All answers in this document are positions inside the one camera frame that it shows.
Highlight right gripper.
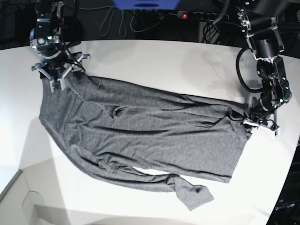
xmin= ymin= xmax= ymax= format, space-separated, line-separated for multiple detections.
xmin=31 ymin=52 xmax=90 ymax=93

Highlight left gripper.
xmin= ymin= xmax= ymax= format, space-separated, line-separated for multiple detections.
xmin=242 ymin=109 xmax=280 ymax=136

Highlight grey t-shirt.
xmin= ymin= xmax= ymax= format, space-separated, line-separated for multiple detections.
xmin=39 ymin=74 xmax=251 ymax=210

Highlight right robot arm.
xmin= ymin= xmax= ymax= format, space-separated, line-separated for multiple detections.
xmin=30 ymin=0 xmax=90 ymax=92

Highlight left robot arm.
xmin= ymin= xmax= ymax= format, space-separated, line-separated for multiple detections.
xmin=234 ymin=0 xmax=292 ymax=135

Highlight blue box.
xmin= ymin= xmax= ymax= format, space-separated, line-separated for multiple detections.
xmin=113 ymin=0 xmax=179 ymax=10

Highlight black power strip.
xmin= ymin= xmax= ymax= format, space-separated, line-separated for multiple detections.
xmin=177 ymin=11 xmax=219 ymax=22

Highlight black cable bundle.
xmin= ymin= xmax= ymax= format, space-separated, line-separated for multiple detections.
xmin=202 ymin=20 xmax=221 ymax=44

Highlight grey cable loops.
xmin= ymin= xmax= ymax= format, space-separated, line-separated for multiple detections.
xmin=98 ymin=7 xmax=165 ymax=37

